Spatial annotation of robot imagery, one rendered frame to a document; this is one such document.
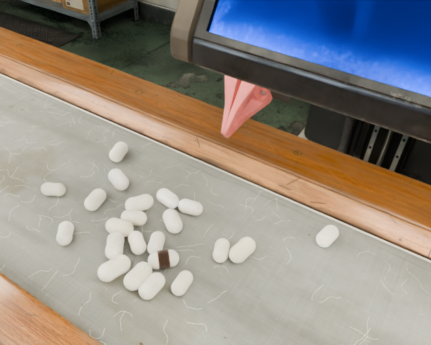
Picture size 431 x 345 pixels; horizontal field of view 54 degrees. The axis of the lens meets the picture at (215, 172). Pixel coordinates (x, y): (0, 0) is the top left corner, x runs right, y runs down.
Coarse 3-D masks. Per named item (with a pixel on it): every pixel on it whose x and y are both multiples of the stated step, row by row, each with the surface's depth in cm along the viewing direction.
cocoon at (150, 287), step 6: (150, 276) 46; (156, 276) 45; (162, 276) 46; (144, 282) 45; (150, 282) 45; (156, 282) 45; (162, 282) 45; (144, 288) 44; (150, 288) 44; (156, 288) 45; (144, 294) 44; (150, 294) 44
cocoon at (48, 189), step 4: (44, 184) 56; (48, 184) 56; (52, 184) 56; (56, 184) 56; (60, 184) 56; (40, 188) 56; (44, 188) 56; (48, 188) 56; (52, 188) 56; (56, 188) 56; (60, 188) 56; (64, 188) 56; (44, 192) 56; (48, 192) 56; (52, 192) 56; (56, 192) 56; (60, 192) 56; (64, 192) 56
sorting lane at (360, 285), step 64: (0, 128) 68; (64, 128) 69; (0, 192) 57; (128, 192) 58; (192, 192) 58; (256, 192) 59; (0, 256) 49; (64, 256) 49; (128, 256) 50; (192, 256) 50; (256, 256) 50; (320, 256) 51; (384, 256) 51; (128, 320) 43; (192, 320) 44; (256, 320) 44; (320, 320) 44; (384, 320) 45
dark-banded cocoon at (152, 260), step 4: (156, 252) 48; (168, 252) 48; (172, 252) 48; (176, 252) 48; (152, 256) 47; (156, 256) 47; (172, 256) 48; (176, 256) 48; (148, 260) 48; (152, 260) 47; (156, 260) 47; (172, 260) 47; (176, 260) 48; (152, 264) 47; (156, 264) 47; (172, 264) 48; (176, 264) 48; (156, 268) 48
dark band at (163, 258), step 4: (160, 252) 48; (164, 252) 48; (160, 256) 47; (164, 256) 47; (168, 256) 47; (160, 260) 47; (164, 260) 47; (168, 260) 47; (160, 264) 47; (164, 264) 47; (168, 264) 47; (160, 268) 48; (164, 268) 48
